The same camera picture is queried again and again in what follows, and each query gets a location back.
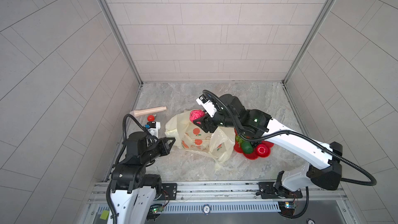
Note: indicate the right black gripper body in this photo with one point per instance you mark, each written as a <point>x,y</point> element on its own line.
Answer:
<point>222,117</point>

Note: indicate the green avocado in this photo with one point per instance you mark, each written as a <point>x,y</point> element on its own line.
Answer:
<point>246,147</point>

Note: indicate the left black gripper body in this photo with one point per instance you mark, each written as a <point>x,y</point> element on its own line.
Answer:
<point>161,148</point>

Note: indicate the green block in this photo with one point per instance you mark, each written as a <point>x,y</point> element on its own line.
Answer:
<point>104,215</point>

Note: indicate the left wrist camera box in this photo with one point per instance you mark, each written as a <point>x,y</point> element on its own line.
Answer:
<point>153,128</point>

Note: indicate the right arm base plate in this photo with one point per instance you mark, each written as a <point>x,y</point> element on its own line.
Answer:
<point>267,190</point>

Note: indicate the wooden rolling pin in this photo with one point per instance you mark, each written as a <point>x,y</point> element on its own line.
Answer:
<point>148,111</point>

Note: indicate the small red ball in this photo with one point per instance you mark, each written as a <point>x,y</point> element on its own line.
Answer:
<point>151,118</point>

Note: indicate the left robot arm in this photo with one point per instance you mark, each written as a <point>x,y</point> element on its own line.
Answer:
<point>131,192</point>

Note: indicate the cream plastic bag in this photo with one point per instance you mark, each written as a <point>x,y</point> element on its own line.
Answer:
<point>218,145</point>

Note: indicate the aluminium mounting rail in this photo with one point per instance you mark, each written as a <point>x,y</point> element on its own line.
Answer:
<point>224,191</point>

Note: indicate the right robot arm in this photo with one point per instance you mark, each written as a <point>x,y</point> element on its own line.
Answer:
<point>325,166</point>

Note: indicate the red flower-shaped bowl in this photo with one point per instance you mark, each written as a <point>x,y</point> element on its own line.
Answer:
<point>261,149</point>

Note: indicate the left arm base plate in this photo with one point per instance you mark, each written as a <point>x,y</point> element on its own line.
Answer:
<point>169,192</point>

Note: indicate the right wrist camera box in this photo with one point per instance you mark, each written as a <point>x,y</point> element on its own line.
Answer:
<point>207,104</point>

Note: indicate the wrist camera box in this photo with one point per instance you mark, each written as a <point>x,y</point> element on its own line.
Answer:
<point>207,104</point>
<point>153,128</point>

